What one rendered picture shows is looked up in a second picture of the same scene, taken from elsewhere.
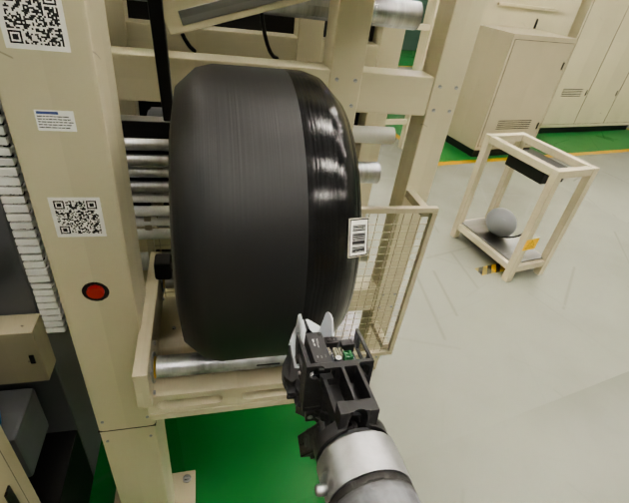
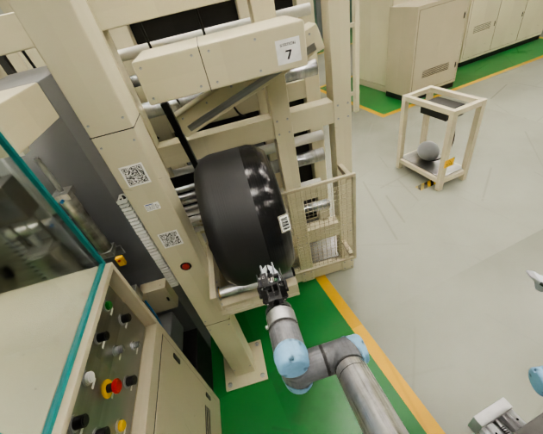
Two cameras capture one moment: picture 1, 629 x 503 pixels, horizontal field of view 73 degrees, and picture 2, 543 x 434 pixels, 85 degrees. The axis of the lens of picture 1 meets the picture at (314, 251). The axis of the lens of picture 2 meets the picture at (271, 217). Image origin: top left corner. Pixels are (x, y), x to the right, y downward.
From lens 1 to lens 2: 0.43 m
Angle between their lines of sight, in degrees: 12
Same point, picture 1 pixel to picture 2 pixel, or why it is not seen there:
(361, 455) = (276, 314)
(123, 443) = (217, 330)
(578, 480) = (492, 311)
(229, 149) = (220, 202)
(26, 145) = (144, 218)
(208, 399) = (246, 303)
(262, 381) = not seen: hidden behind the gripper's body
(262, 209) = (239, 223)
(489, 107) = (413, 64)
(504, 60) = (415, 27)
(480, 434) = (424, 294)
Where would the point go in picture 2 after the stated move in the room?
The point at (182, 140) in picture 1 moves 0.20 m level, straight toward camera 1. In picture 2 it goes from (201, 202) to (206, 239)
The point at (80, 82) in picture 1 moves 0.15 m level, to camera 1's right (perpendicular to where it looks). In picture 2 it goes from (157, 190) to (198, 186)
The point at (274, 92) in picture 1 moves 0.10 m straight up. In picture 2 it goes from (234, 168) to (225, 141)
